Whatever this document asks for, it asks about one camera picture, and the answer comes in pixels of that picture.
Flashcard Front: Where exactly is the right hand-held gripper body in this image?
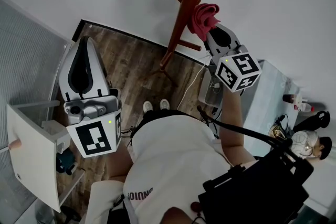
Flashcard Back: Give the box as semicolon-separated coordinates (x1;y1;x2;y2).
208;44;263;93

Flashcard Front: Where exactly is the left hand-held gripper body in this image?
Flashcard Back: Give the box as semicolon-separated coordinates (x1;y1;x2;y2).
63;88;123;159

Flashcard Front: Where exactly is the red cloth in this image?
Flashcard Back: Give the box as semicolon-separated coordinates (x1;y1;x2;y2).
187;3;221;42

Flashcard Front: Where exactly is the brown wooden coat rack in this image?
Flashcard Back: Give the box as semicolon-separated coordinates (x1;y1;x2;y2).
152;0;290;88

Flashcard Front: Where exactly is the person's right forearm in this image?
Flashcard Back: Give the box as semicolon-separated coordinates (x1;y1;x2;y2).
218;86;247;167

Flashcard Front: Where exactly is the person's left forearm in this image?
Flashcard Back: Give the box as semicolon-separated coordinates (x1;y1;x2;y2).
107;148;135;182

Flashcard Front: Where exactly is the table with pale blue cloth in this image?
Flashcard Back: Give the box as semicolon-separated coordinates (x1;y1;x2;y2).
219;58;300;158

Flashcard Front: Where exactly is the teal toy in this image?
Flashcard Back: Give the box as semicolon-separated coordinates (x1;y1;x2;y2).
56;150;77;176

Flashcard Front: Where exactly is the clear plastic box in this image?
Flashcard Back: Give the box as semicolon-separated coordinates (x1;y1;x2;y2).
197;67;224;114

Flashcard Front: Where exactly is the person's left white shoe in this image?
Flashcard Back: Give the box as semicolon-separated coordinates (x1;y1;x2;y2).
142;100;154;114

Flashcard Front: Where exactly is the dark drink cup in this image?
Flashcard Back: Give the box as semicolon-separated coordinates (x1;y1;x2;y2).
282;93;302;104

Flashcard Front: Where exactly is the white cabinet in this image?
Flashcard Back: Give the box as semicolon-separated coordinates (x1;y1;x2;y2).
6;41;88;214

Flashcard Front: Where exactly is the clear bottle with red cap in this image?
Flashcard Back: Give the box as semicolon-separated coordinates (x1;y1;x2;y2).
293;102;316;113

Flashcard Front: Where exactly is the person's white shirt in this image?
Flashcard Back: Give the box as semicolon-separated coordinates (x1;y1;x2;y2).
122;109;238;224

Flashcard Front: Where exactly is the white doll with black hair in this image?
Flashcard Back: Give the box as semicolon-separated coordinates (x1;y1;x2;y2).
290;130;333;161

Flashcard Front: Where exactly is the black backpack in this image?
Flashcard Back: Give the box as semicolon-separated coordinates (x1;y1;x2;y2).
197;138;315;224

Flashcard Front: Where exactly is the white cable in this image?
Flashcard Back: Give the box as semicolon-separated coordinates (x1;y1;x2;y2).
176;62;208;111

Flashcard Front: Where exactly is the black cable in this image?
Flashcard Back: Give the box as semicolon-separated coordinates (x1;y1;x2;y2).
196;105;293;149

